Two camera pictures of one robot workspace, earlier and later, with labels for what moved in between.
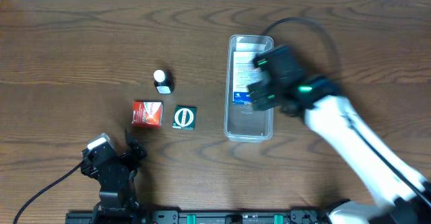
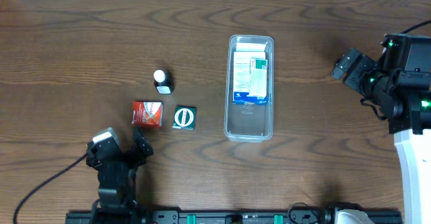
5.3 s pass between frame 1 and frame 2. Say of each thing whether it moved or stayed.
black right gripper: moved
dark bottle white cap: stayed
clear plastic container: stayed
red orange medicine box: stayed
